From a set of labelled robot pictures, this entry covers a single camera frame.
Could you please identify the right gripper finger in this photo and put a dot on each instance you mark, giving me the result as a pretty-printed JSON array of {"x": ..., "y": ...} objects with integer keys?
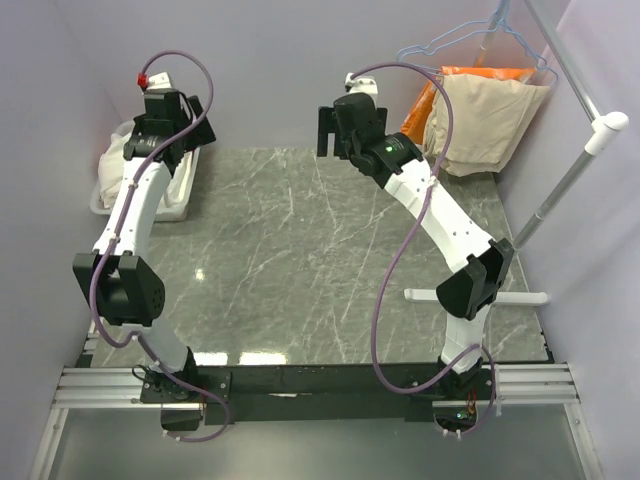
[
  {"x": 381, "y": 115},
  {"x": 328, "y": 125}
]

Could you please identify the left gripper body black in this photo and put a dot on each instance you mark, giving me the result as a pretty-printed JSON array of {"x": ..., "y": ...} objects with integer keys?
[{"x": 199, "y": 136}]

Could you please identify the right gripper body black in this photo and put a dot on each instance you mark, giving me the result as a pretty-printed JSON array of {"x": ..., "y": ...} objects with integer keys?
[{"x": 349, "y": 149}]

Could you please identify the white floral print t-shirt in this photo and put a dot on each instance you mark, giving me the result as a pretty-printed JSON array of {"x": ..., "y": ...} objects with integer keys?
[{"x": 112, "y": 175}]

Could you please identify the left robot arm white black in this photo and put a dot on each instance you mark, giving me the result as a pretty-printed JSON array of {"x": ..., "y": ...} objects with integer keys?
[{"x": 125, "y": 295}]

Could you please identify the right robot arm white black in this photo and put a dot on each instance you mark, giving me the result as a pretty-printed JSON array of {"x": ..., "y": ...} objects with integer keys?
[{"x": 478, "y": 263}]

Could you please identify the orange hanging garment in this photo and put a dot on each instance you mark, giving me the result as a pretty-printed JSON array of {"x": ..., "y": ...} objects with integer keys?
[{"x": 414, "y": 123}]

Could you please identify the white plastic laundry basket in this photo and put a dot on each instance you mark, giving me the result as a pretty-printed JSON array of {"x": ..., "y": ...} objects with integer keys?
[{"x": 170, "y": 210}]

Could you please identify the beige hanging garment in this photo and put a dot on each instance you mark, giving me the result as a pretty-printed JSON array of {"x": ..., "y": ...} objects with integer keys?
[{"x": 490, "y": 117}]

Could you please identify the silver white clothes rack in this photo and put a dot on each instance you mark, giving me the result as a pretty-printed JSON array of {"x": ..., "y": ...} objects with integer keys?
[{"x": 585, "y": 255}]

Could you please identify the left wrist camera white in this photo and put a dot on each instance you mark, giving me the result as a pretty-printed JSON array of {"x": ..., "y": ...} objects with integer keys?
[{"x": 154, "y": 82}]

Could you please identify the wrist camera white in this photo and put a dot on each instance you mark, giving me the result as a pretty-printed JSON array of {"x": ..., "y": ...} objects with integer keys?
[
  {"x": 361, "y": 84},
  {"x": 154, "y": 82}
]

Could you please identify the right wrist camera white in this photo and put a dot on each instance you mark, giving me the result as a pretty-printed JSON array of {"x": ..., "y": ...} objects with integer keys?
[{"x": 361, "y": 84}]

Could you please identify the blue wire hanger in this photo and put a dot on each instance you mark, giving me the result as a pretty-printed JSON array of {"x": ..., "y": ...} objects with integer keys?
[
  {"x": 487, "y": 30},
  {"x": 541, "y": 66}
]

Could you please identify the aluminium black mounting rail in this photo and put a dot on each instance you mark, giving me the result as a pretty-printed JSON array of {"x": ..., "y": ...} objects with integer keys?
[{"x": 231, "y": 394}]

